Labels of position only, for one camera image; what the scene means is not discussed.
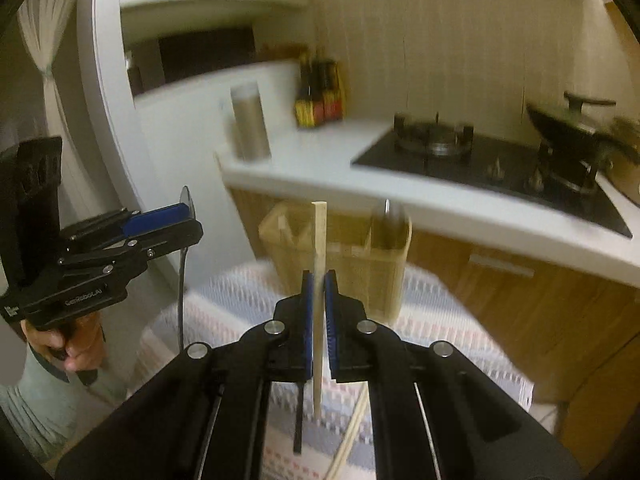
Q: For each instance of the wooden chopstick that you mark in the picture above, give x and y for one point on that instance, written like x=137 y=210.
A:
x=352 y=430
x=319 y=245

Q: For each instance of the person left hand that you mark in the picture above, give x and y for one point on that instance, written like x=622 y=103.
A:
x=83 y=350

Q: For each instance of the golden rice cooker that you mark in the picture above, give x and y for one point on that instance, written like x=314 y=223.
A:
x=622 y=173

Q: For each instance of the red label sauce bottle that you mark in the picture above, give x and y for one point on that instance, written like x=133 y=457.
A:
x=332 y=91

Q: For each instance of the yellow plastic utensil basket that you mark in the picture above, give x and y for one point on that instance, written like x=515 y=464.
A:
x=373 y=276

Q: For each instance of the steel thermos flask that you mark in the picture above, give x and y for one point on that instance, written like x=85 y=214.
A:
x=250 y=123

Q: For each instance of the black wok with lid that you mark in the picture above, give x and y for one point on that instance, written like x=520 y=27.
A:
x=569 y=130

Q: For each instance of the wooden base cabinet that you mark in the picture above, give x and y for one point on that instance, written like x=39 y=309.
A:
x=573 y=335

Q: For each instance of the dark soy sauce bottle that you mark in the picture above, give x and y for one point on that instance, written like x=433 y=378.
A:
x=308 y=106

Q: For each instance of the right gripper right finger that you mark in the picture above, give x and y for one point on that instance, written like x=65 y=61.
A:
x=435 y=414

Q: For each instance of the black gas stove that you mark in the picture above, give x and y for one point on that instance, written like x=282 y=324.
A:
x=460 y=155

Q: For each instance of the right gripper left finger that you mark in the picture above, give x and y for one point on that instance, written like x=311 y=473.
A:
x=203 y=415

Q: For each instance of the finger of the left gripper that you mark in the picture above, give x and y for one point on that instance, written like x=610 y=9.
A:
x=133 y=253
x=123 y=223

